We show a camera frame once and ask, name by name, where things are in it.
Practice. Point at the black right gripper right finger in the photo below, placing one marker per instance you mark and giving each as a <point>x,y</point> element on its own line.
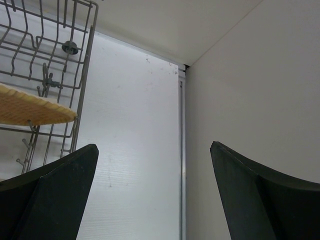
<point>261,203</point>

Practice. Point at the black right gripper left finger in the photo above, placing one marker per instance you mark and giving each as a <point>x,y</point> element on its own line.
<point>48,203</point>

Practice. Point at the woven leaf-shaped tray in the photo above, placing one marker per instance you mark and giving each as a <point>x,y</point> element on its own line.
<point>20,108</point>

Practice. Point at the aluminium table edge rail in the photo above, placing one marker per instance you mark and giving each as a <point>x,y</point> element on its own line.
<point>182,141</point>

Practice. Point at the grey wire dish rack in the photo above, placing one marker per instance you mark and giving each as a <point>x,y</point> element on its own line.
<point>45,50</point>

